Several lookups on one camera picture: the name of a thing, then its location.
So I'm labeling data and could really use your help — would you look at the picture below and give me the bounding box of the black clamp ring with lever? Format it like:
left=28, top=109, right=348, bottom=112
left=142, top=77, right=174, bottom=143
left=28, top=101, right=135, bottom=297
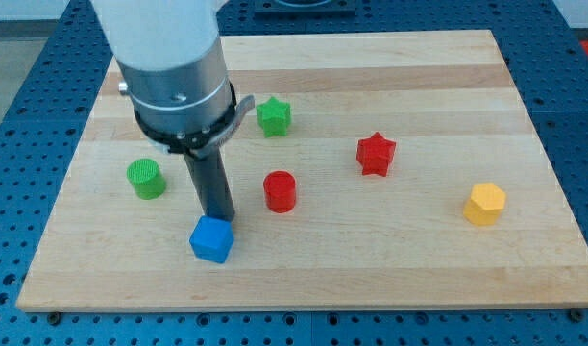
left=134, top=84, right=255, bottom=160

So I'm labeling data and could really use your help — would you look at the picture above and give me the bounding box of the red cylinder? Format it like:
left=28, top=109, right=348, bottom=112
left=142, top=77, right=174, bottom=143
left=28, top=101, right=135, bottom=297
left=263, top=170, right=297, bottom=213

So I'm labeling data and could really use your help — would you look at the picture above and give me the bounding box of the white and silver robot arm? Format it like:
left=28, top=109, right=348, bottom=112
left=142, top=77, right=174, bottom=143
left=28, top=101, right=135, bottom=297
left=91, top=0, right=255, bottom=221

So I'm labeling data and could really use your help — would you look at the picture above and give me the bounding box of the wooden board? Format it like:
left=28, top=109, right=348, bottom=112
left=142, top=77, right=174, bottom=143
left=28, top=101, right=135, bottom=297
left=16, top=30, right=588, bottom=312

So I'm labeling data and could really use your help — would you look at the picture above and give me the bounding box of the blue cube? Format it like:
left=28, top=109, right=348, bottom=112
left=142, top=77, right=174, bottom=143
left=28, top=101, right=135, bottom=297
left=189, top=216, right=234, bottom=264

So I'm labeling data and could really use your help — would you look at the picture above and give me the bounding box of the green cylinder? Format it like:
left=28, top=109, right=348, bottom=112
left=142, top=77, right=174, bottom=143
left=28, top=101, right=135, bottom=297
left=126, top=158, right=167, bottom=200

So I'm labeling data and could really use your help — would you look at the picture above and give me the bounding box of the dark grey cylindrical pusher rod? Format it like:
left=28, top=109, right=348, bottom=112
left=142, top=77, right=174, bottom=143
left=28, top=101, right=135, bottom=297
left=184, top=150, right=235, bottom=221

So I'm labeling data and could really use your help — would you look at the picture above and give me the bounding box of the green star block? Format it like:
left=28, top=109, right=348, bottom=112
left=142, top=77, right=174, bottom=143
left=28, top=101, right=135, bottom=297
left=256, top=97, right=291, bottom=137

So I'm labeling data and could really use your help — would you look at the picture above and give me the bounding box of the black mounting plate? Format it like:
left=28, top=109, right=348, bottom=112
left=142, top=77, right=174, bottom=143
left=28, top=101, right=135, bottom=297
left=252, top=0, right=357, bottom=16

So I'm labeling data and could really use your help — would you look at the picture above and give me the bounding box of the red star block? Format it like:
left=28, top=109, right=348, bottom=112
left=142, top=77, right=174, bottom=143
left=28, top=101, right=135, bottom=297
left=356, top=132, right=397, bottom=177

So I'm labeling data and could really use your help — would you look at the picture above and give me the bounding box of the yellow hexagon block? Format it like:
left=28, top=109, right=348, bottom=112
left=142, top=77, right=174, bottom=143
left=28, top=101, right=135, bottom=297
left=462, top=183, right=507, bottom=226

